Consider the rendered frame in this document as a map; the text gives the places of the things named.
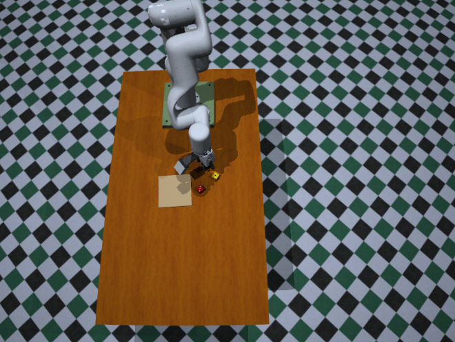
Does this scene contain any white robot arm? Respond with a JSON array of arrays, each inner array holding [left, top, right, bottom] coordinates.
[[148, 0, 212, 175]]

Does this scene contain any beige flat mat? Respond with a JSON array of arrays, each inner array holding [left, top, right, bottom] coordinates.
[[159, 174, 192, 208]]

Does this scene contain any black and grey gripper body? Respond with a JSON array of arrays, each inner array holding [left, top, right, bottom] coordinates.
[[198, 147, 215, 167]]

